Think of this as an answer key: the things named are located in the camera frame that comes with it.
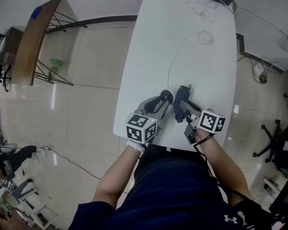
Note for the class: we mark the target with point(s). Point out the person's right forearm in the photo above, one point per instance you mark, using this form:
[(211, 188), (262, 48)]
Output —
[(228, 169)]

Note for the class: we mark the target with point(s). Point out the black office chair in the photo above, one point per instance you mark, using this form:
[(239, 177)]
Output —
[(283, 147)]

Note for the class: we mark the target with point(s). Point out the person's navy shirt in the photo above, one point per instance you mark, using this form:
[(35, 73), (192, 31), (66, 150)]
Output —
[(172, 195)]

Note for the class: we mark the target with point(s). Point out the small blue object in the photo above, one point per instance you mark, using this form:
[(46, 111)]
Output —
[(36, 12)]

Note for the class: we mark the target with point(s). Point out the green bottle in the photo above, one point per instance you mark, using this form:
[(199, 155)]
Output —
[(56, 63)]

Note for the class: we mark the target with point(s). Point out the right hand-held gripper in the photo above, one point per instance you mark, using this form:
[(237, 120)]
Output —
[(211, 121)]

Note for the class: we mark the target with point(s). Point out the white desk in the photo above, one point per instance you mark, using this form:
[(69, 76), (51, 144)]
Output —
[(201, 63)]

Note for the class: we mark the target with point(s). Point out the brown cabinet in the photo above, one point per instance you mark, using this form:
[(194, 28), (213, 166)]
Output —
[(9, 43)]

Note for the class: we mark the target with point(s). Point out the white paper notice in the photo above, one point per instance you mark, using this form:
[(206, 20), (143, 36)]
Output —
[(286, 44)]

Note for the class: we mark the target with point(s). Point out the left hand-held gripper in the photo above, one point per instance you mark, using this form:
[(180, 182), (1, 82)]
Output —
[(140, 128)]

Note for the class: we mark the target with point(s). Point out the wooden desk with black legs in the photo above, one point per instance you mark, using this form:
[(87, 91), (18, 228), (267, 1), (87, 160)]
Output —
[(30, 47)]

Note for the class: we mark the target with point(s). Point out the white wristband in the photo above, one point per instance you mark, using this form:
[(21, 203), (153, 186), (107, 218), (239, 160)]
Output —
[(135, 146)]

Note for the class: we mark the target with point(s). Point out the white adapter box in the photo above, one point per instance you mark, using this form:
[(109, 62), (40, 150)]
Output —
[(258, 69)]

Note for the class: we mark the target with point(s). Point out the small black round object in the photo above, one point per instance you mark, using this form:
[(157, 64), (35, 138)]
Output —
[(263, 79)]

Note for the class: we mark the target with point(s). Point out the person's left forearm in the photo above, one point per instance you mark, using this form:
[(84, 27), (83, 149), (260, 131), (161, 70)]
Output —
[(115, 176)]

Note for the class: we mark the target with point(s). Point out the dark blue cloth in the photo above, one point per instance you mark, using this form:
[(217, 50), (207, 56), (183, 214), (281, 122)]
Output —
[(181, 92)]

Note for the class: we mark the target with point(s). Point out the black waist pouch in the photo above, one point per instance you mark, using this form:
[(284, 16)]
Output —
[(249, 212)]

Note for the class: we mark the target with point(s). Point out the white shelf rack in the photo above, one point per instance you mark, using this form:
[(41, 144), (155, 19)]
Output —
[(31, 205)]

